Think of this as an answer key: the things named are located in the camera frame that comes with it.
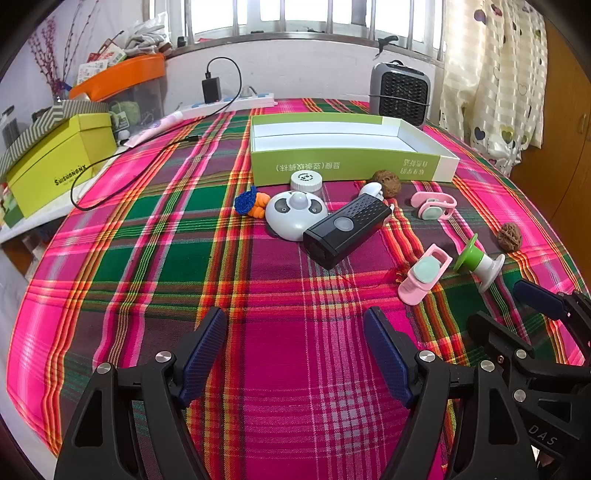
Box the pink white tube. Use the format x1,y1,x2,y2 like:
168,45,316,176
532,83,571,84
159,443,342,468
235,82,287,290
124,111,185,147

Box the yellow-green shoebox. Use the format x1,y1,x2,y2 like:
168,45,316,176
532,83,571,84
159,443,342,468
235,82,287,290
4,113,118,219

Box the blue orange crochet toy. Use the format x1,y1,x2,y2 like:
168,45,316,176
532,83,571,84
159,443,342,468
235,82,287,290
234,185,270,219

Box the grey striped box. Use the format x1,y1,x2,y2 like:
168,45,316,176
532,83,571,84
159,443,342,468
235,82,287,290
0,100,110,174

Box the colourful paper packets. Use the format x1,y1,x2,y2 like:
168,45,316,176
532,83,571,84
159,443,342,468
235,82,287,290
76,41,127,86

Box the cream heart print curtain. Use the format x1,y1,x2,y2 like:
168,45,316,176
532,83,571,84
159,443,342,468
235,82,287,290
438,0,550,176

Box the orange bin lid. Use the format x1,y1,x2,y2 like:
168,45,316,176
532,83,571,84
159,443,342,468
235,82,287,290
69,53,167,102

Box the green and white spool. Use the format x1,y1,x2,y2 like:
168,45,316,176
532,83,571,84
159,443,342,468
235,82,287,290
453,233,506,293

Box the black charging cable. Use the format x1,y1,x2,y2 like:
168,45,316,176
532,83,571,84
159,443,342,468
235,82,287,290
70,57,243,212

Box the black rectangular doorbell device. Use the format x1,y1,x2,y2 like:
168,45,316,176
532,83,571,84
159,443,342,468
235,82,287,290
303,195,393,271

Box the white blue power strip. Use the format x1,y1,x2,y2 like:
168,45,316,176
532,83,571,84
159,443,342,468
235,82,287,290
178,90,276,121

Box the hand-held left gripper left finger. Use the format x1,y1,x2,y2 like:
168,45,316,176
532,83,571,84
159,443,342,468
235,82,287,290
54,306,228,480

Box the pink green plaid tablecloth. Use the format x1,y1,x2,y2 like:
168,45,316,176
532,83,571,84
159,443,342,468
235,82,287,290
7,98,589,480

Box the metal window grille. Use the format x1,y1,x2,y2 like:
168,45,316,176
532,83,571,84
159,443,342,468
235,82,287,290
154,0,446,51

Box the wooden cabinet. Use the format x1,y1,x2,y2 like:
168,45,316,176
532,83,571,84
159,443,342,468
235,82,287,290
510,18,591,259

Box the white round panda gadget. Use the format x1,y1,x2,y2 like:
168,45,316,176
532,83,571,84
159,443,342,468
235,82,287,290
265,190,329,241

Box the grey fan heater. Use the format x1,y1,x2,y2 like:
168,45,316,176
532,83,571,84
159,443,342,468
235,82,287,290
368,60,432,129

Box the purple dried flower branches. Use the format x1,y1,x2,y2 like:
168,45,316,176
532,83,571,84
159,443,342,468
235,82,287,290
28,0,100,100

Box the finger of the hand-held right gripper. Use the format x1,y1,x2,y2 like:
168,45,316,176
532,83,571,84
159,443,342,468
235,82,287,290
513,279,591,365
467,311,591,467

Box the black charger adapter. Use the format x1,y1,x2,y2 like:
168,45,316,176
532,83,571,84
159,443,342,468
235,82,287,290
201,69,222,104

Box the brown walnut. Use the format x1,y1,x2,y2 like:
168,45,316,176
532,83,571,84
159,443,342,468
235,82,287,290
497,223,523,251
372,170,402,199

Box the white plastic bags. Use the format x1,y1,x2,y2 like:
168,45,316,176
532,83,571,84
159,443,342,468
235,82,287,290
122,14,171,51

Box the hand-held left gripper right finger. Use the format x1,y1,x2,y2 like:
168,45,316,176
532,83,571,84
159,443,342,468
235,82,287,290
363,307,539,480

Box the green and white cardboard box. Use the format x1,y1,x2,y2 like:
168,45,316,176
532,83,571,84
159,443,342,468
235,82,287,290
249,113,461,186

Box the white lidded jar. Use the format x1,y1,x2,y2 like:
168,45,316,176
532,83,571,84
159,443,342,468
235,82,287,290
290,170,323,197

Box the pink looped clip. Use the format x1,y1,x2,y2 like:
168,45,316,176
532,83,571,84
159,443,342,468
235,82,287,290
411,191,458,222

